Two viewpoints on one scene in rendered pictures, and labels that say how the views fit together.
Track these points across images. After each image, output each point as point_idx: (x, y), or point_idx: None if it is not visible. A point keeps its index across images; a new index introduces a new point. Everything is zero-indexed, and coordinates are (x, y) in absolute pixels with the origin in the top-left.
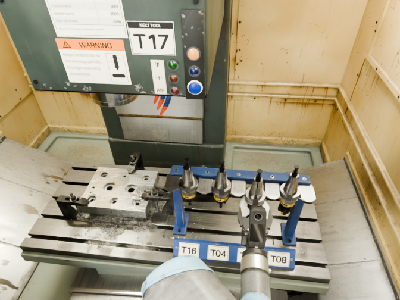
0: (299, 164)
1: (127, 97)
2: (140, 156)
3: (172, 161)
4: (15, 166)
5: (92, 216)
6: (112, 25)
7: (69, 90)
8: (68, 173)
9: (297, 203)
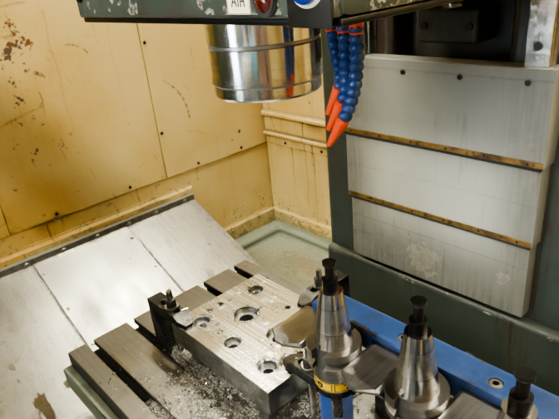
0: None
1: (266, 86)
2: (343, 283)
3: (443, 338)
4: (179, 244)
5: (194, 362)
6: None
7: (113, 15)
8: (220, 273)
9: None
